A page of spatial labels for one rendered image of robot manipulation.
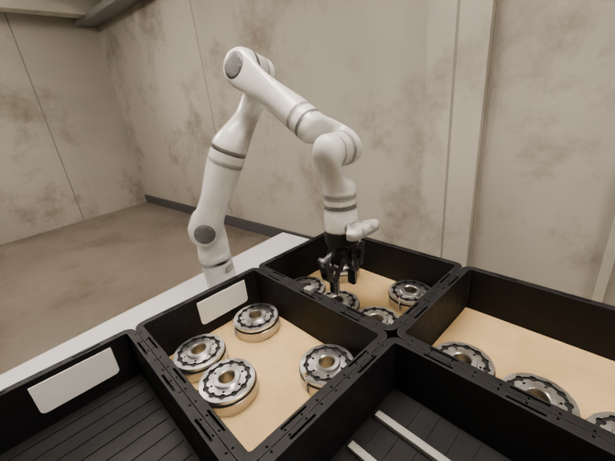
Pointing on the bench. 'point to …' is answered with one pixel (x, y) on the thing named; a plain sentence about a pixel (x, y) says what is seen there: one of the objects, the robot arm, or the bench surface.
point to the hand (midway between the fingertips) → (343, 283)
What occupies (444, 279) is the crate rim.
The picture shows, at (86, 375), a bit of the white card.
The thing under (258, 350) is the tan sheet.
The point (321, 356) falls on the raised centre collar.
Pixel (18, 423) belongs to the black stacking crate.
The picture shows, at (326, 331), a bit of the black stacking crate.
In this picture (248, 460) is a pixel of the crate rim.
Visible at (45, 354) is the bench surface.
